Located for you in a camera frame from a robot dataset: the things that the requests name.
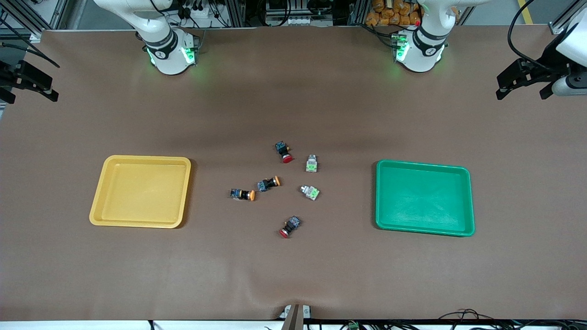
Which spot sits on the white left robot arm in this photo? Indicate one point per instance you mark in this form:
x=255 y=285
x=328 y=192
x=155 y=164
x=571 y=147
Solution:
x=419 y=59

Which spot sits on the yellow push button switch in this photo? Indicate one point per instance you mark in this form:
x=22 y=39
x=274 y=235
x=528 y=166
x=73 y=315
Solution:
x=266 y=184
x=240 y=194

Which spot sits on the brown table mat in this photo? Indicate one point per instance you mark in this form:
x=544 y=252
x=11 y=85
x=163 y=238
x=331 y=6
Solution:
x=293 y=114

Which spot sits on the orange mesh bag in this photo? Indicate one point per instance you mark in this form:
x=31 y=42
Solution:
x=390 y=11

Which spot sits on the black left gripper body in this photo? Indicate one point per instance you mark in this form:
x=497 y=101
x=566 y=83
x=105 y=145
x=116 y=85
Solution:
x=547 y=63

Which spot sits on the small green connector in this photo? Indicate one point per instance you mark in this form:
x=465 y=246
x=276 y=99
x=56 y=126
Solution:
x=353 y=326

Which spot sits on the red push button switch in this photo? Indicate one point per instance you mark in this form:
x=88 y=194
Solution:
x=291 y=224
x=283 y=150

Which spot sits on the green plastic tray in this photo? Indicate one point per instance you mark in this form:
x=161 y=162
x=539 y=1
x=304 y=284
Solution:
x=422 y=197

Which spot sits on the black silver control device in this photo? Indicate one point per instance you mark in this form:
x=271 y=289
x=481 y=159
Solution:
x=293 y=11

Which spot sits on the yellow plastic tray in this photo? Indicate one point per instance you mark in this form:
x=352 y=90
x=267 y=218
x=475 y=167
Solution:
x=137 y=192

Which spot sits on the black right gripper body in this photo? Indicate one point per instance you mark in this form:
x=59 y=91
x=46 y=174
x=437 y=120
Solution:
x=10 y=76

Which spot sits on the green push button switch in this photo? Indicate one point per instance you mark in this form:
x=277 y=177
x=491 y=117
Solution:
x=310 y=192
x=312 y=164

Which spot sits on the aluminium frame profile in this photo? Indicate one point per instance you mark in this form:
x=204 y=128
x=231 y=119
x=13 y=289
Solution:
x=27 y=20
x=566 y=18

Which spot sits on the white power strip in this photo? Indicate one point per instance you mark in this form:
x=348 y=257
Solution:
x=199 y=13

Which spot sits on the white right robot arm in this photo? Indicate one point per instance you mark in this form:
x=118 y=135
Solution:
x=167 y=59

